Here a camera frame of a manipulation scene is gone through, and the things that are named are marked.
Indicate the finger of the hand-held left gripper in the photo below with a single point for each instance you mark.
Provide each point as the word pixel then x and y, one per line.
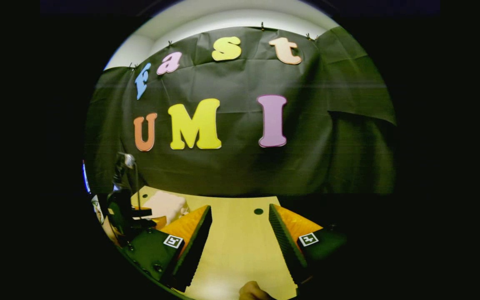
pixel 160 222

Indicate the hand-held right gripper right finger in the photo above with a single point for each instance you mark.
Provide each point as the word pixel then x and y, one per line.
pixel 283 246

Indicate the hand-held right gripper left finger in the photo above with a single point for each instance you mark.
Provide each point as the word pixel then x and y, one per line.
pixel 194 254

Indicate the computer monitor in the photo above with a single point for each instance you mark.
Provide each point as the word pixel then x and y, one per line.
pixel 86 179

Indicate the black backdrop cloth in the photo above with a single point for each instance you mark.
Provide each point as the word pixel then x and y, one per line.
pixel 240 171

